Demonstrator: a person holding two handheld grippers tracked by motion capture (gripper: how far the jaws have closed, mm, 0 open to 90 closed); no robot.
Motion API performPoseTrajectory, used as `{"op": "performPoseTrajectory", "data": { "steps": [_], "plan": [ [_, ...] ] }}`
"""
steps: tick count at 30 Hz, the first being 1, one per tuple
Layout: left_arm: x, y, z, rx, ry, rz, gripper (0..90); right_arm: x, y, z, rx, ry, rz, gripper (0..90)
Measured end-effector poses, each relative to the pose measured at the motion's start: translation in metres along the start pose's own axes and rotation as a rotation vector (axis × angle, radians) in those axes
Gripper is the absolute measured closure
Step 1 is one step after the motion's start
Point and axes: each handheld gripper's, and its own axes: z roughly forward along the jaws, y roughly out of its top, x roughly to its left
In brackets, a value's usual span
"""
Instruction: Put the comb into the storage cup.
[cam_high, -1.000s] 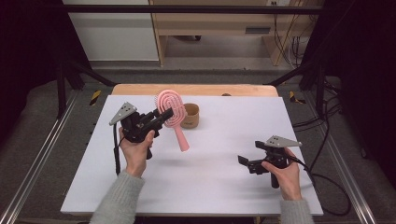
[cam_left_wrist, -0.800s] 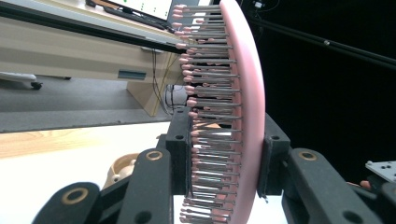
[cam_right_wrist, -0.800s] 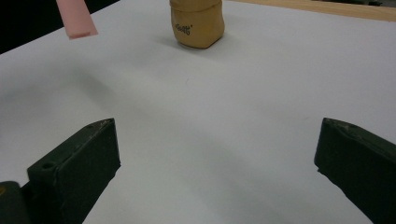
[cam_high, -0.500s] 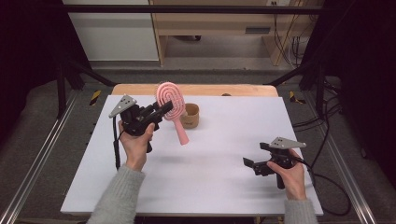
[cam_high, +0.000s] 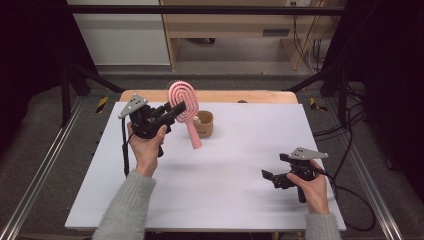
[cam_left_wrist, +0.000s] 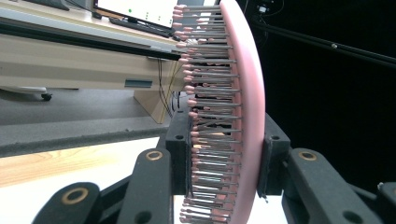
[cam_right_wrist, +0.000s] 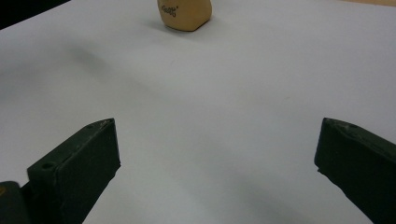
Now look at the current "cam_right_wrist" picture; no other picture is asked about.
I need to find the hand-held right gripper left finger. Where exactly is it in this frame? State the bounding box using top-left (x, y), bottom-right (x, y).
top-left (26, 118), bottom-right (122, 224)

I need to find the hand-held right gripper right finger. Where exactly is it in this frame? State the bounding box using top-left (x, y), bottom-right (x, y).
top-left (314, 117), bottom-right (396, 224)

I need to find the brown cup with animal figure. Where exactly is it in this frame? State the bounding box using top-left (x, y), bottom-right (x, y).
top-left (156, 0), bottom-right (214, 33)

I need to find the wooden table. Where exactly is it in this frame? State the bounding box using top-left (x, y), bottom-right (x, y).
top-left (338, 0), bottom-right (396, 8)

